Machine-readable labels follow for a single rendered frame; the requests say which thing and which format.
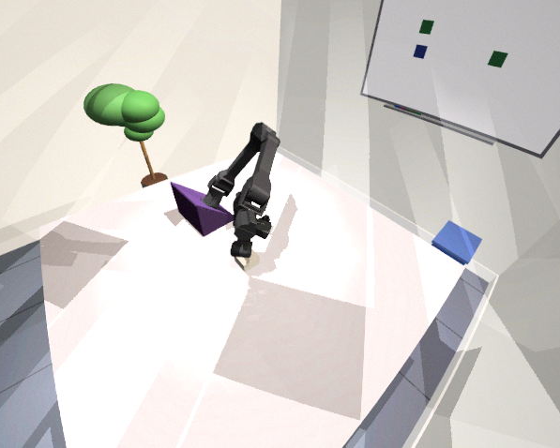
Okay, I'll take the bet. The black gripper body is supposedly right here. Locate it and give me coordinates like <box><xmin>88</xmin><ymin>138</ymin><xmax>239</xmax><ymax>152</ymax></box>
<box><xmin>230</xmin><ymin>239</ymin><xmax>252</xmax><ymax>258</ymax></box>

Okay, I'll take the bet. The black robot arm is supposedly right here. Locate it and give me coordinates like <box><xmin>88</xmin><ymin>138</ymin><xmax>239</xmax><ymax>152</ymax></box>
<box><xmin>200</xmin><ymin>122</ymin><xmax>280</xmax><ymax>240</ymax></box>

